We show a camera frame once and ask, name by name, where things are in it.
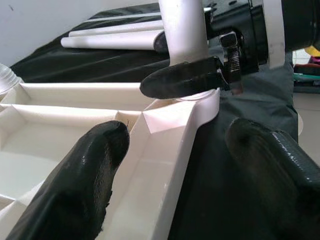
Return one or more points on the white plastic table top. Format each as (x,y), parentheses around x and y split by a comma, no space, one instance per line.
(155,175)

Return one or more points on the black table cloth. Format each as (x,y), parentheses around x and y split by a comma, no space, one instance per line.
(212,175)

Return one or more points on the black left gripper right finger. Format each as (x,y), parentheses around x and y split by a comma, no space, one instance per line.
(287,180)

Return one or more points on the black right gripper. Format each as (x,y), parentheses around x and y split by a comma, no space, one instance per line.
(237,22)

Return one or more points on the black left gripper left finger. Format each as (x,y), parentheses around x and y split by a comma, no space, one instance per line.
(75,180)

